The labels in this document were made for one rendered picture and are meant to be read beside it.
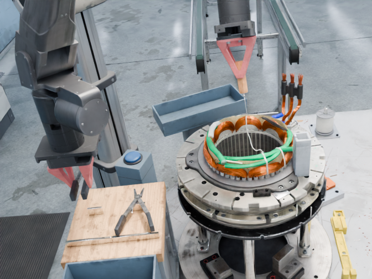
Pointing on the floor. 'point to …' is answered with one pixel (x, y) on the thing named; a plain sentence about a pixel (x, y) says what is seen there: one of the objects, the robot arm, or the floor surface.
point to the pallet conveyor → (287, 34)
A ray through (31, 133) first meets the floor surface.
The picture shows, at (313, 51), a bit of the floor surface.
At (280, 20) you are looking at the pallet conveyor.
